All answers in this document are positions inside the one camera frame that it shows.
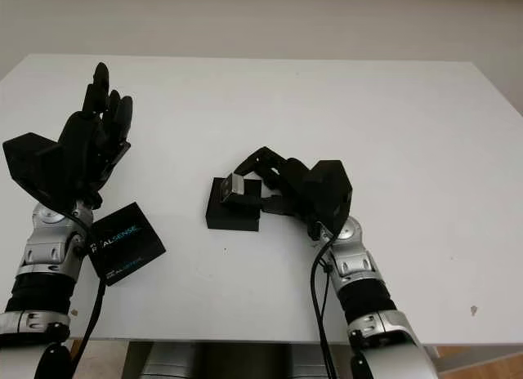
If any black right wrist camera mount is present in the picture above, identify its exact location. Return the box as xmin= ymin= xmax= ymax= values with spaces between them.
xmin=304 ymin=160 xmax=355 ymax=237

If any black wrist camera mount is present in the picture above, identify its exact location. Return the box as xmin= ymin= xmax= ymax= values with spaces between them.
xmin=2 ymin=132 xmax=78 ymax=208
xmin=304 ymin=160 xmax=355 ymax=237

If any dark grey robot waist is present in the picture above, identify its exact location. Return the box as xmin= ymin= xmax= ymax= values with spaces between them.
xmin=203 ymin=341 xmax=287 ymax=379

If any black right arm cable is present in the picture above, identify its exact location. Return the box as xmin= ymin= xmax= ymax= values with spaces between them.
xmin=310 ymin=235 xmax=340 ymax=379

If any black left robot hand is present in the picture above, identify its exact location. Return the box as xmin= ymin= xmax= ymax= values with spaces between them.
xmin=59 ymin=63 xmax=135 ymax=208

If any silver robot thigh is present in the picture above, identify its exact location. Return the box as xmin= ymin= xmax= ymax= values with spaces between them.
xmin=285 ymin=341 xmax=330 ymax=379
xmin=141 ymin=341 xmax=205 ymax=379

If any silver left robot thigh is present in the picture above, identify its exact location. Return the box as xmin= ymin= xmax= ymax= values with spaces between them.
xmin=141 ymin=341 xmax=205 ymax=379

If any black RealSense box lid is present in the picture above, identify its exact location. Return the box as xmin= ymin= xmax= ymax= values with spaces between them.
xmin=87 ymin=203 xmax=167 ymax=288

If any small silver depth camera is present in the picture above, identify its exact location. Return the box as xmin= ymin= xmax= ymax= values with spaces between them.
xmin=220 ymin=172 xmax=246 ymax=203

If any black foam-lined camera box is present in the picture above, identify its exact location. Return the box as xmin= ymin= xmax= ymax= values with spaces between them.
xmin=206 ymin=176 xmax=262 ymax=232

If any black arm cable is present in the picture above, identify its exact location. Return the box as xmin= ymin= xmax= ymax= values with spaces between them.
xmin=60 ymin=207 xmax=107 ymax=379
xmin=310 ymin=235 xmax=340 ymax=379

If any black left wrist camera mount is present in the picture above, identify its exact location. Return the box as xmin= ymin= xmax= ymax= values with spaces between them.
xmin=2 ymin=132 xmax=78 ymax=208

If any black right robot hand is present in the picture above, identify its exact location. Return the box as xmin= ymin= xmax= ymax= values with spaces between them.
xmin=233 ymin=145 xmax=326 ymax=240

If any silver right robot thigh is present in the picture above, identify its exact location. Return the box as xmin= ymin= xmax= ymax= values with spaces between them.
xmin=285 ymin=341 xmax=330 ymax=379

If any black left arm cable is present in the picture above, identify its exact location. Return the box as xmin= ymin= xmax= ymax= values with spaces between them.
xmin=60 ymin=207 xmax=107 ymax=379

